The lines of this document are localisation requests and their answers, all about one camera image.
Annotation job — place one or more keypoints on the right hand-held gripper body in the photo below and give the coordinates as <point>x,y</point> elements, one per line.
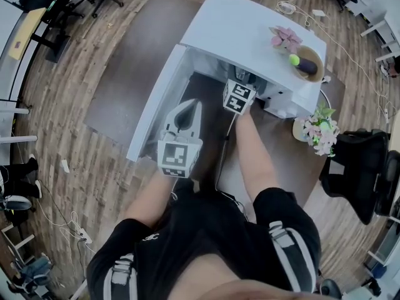
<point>238,97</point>

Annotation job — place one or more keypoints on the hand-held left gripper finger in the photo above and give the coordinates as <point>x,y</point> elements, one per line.
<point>173,119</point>
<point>195,127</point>

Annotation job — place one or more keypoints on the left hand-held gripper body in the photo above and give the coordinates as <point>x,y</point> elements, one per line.
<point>175,156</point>

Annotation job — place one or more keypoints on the white desk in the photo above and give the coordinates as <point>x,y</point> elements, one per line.
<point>237,20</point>

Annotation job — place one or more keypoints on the person's right forearm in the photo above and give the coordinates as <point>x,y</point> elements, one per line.
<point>254,155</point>

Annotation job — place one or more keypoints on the person's left forearm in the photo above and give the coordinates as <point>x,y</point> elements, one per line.
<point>150,198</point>

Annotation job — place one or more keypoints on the green ball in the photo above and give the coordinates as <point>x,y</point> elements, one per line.
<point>294,59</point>

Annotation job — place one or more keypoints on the pink potted plant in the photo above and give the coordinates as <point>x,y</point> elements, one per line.
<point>285,38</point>

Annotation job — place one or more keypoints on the purple eggplant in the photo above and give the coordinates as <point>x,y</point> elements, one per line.
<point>307,66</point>

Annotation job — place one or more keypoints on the beige bowl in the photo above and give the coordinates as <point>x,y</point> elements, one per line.
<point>314,73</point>

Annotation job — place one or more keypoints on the person's black striped shirt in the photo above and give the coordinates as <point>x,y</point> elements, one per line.
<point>218,230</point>

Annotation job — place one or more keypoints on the vase of pink flowers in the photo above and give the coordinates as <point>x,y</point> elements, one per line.
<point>322,130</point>

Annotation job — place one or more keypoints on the small white floor object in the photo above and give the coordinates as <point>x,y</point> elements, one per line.
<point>65,166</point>

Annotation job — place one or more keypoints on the white power adapter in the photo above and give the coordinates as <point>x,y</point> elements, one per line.
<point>318,12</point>

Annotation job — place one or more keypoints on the wooden top desk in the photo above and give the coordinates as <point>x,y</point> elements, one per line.
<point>26,33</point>

